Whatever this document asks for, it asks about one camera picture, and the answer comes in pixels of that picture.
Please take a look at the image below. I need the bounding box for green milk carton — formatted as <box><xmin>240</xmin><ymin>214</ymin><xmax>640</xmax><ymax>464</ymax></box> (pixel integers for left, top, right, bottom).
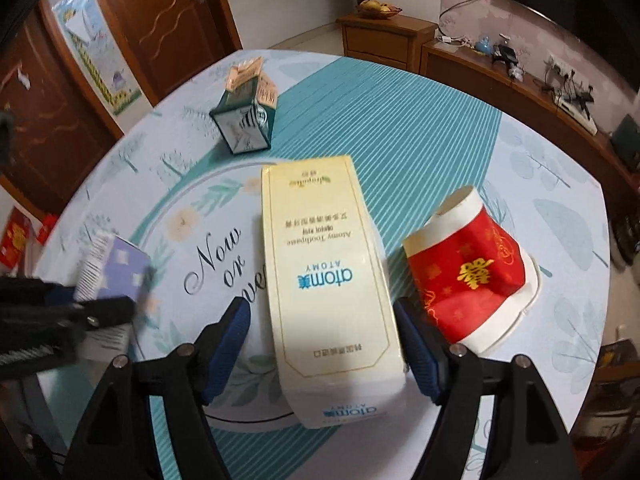
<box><xmin>209</xmin><ymin>56</ymin><xmax>279</xmax><ymax>155</ymax></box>

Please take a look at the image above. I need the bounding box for red paper cup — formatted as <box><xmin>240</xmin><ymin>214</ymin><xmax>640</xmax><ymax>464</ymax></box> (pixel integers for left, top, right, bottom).
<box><xmin>402</xmin><ymin>185</ymin><xmax>541</xmax><ymax>354</ymax></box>

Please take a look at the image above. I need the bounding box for white and teal tablecloth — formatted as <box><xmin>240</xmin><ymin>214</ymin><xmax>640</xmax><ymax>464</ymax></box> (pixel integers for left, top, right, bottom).
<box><xmin>36</xmin><ymin>51</ymin><xmax>610</xmax><ymax>479</ymax></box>

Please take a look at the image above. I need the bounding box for brown wooden door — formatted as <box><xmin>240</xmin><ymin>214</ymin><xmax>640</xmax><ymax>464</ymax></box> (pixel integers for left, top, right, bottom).
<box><xmin>96</xmin><ymin>0</ymin><xmax>242</xmax><ymax>105</ymax></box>

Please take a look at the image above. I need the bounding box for cream atomy toothpaste box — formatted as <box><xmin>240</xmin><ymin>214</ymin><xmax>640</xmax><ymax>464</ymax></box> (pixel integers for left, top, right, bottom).
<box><xmin>262</xmin><ymin>155</ymin><xmax>406</xmax><ymax>429</ymax></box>

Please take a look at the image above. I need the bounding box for fruit bowl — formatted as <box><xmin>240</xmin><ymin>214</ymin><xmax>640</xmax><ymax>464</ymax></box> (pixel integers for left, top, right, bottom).
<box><xmin>357</xmin><ymin>0</ymin><xmax>402</xmax><ymax>20</ymax></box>

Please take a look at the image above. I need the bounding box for childrens wall poster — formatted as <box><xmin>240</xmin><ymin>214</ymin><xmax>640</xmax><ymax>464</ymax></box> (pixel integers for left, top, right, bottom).
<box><xmin>49</xmin><ymin>0</ymin><xmax>142</xmax><ymax>119</ymax></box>

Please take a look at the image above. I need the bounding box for purple white small box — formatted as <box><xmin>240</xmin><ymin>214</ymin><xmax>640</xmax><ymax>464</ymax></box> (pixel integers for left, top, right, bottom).
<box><xmin>75</xmin><ymin>231</ymin><xmax>151</xmax><ymax>363</ymax></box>

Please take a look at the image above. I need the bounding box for long wooden tv cabinet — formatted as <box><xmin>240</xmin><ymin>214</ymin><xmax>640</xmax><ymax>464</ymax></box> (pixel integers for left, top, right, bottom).
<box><xmin>336</xmin><ymin>14</ymin><xmax>639</xmax><ymax>214</ymax></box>

